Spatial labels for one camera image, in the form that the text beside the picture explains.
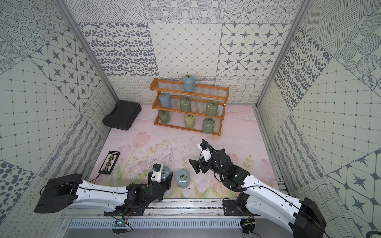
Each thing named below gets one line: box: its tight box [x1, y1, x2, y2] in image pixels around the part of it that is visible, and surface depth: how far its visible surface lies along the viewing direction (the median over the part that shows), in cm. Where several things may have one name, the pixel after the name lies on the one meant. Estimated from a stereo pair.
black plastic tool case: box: [102, 100, 142, 131], surface depth 110 cm
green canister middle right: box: [205, 101, 219, 118], surface depth 92 cm
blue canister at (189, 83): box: [182, 74, 196, 93], surface depth 88 cm
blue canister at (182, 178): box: [175, 169, 191, 189], surface depth 78 cm
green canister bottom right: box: [202, 117, 215, 135], surface depth 100 cm
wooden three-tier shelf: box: [149, 77, 230, 137], surface depth 99 cm
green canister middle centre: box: [180, 96, 192, 113], surface depth 95 cm
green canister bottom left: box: [158, 110, 171, 123], surface depth 106 cm
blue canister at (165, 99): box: [158, 92, 172, 109], surface depth 97 cm
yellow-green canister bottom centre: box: [184, 113, 196, 129], surface depth 103 cm
